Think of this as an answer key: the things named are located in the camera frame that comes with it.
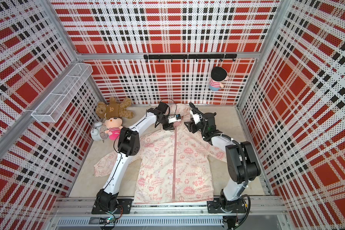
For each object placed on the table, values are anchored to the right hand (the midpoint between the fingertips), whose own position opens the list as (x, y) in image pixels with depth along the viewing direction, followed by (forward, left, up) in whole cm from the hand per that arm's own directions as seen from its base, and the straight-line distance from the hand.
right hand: (190, 119), depth 92 cm
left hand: (+7, +12, -13) cm, 19 cm away
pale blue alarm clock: (-6, +61, -4) cm, 61 cm away
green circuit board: (-53, +41, -12) cm, 68 cm away
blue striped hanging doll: (+24, -19, +18) cm, 35 cm away
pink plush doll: (+3, +54, -8) cm, 55 cm away
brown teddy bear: (+17, +58, -7) cm, 60 cm away
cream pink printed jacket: (-25, +10, -14) cm, 30 cm away
